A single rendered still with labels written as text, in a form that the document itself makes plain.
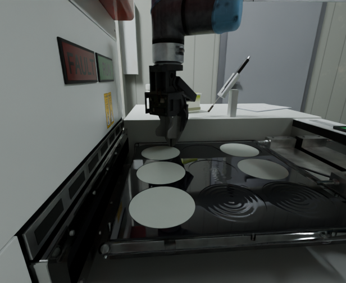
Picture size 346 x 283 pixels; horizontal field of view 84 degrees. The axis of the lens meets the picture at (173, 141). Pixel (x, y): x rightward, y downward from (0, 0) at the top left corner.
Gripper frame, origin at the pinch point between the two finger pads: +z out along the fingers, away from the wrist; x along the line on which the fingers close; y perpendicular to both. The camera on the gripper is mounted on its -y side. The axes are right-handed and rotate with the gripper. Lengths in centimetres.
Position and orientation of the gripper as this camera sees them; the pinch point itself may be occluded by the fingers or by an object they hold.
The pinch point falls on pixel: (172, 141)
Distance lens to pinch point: 54.1
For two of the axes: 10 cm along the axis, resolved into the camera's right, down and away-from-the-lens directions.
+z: 0.0, 9.5, 3.1
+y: -5.5, 2.6, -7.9
